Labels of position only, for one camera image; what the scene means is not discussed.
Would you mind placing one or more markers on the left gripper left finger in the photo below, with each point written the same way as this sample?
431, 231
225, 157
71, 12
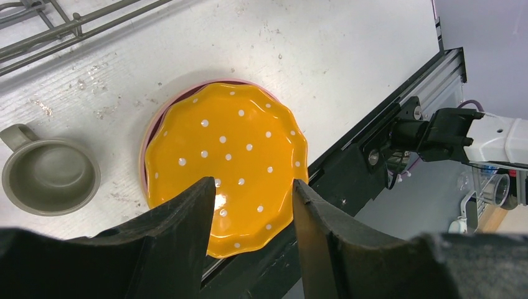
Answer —
159, 254

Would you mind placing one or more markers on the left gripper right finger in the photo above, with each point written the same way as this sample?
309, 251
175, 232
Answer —
341, 257

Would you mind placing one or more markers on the yellow polka dot plate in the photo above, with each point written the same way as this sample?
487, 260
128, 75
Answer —
249, 143

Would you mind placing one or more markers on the grey wire dish rack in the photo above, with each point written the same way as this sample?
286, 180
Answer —
60, 37

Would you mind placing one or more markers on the aluminium rail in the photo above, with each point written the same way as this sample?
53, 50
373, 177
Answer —
420, 90

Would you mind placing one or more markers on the pink plate under stack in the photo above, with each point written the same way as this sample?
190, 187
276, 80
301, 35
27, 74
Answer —
158, 118

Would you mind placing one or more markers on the grey ceramic mug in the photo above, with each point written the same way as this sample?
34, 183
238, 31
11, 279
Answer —
48, 177

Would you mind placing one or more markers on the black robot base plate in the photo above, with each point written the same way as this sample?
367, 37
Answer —
349, 174

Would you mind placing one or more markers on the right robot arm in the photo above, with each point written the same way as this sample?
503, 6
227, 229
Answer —
467, 136

